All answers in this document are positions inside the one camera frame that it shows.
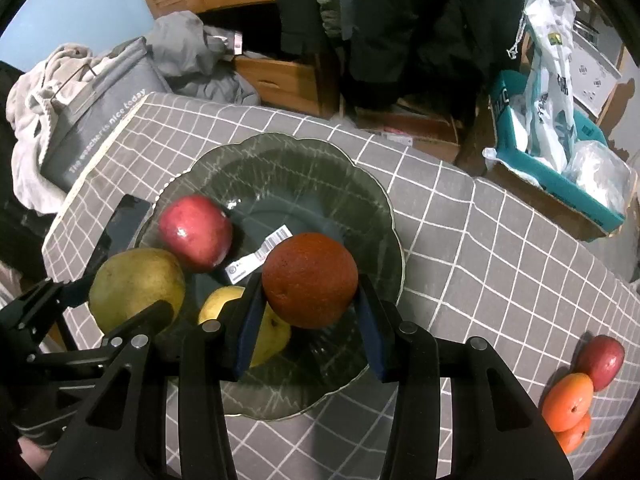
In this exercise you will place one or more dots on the green glass bowl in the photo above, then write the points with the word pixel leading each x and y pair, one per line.
pixel 310 195

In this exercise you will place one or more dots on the green pear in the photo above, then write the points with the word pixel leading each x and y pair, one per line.
pixel 135 285

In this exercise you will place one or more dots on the clear plastic bag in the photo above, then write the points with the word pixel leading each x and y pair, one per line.
pixel 595 170

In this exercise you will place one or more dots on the large cardboard box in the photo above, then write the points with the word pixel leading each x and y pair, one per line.
pixel 550 205

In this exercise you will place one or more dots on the teal plastic basket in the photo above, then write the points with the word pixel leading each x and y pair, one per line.
pixel 505 110

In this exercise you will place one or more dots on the yellow pear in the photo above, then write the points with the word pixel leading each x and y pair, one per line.
pixel 220 302

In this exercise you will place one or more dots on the orange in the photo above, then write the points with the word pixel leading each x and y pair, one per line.
pixel 575 437
pixel 310 280
pixel 567 402

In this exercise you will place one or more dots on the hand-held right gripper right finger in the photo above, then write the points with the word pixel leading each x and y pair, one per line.
pixel 372 340

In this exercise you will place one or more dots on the wooden drawer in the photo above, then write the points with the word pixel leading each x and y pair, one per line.
pixel 280 80

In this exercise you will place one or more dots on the small cardboard box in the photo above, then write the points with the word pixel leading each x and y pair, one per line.
pixel 430 130

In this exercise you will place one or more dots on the dark red apple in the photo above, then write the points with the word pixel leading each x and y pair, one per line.
pixel 602 360

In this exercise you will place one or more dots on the person's left hand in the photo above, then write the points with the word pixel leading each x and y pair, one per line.
pixel 32 452

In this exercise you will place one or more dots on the wooden shelf rack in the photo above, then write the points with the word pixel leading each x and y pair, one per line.
pixel 614 85

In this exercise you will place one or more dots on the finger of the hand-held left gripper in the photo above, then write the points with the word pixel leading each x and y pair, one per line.
pixel 77 290
pixel 150 317

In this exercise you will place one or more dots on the black coat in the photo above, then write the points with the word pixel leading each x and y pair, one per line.
pixel 400 20

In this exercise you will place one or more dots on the grey checked tablecloth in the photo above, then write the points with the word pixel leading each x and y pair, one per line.
pixel 475 260

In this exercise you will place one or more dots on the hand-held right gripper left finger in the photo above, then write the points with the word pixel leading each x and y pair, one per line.
pixel 250 330

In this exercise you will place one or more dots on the printed white plastic bag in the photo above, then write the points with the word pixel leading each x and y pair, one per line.
pixel 550 85

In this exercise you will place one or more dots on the grey tote bag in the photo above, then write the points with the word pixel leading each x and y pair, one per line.
pixel 100 110

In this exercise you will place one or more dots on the grey clothes pile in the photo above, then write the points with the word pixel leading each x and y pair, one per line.
pixel 190 45

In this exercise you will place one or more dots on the white patterned drawer box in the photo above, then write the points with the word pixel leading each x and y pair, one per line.
pixel 595 75

